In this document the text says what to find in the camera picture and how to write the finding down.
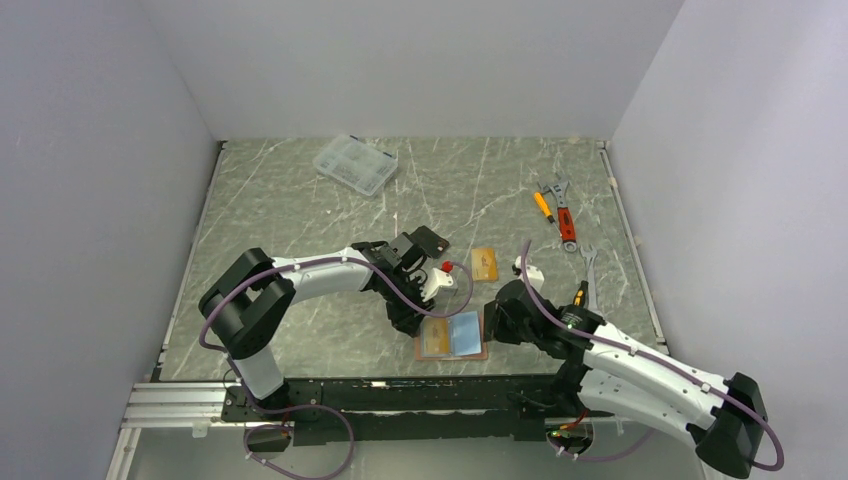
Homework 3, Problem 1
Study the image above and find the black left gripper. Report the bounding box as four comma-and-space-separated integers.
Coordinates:
382, 271, 436, 338

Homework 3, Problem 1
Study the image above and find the gold credit card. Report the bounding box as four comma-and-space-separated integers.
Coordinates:
420, 318, 452, 358

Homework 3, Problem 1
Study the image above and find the brown leather card holder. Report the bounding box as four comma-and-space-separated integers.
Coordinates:
415, 311, 489, 361

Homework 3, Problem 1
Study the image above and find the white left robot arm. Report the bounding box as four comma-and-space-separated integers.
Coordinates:
198, 233, 438, 420

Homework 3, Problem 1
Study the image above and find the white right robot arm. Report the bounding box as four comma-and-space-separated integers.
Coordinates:
483, 280, 768, 479

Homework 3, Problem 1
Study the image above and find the silver combination wrench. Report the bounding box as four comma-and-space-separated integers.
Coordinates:
573, 244, 601, 314

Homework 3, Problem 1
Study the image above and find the clear plastic organizer box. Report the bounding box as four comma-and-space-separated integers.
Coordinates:
313, 135, 398, 197

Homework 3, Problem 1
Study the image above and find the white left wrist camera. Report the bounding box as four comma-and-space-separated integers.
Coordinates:
422, 261, 458, 302

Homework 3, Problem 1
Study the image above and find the red handled adjustable wrench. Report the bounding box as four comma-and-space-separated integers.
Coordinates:
537, 172, 578, 253

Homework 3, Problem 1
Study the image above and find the yellow handled screwdriver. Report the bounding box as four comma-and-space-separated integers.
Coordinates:
533, 192, 556, 225

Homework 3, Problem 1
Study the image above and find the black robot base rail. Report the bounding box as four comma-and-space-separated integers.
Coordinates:
221, 374, 587, 446

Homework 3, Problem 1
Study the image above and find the aluminium frame rail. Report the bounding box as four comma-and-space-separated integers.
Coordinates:
106, 382, 226, 479

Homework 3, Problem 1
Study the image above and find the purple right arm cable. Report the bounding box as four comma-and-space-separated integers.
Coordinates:
519, 239, 785, 473

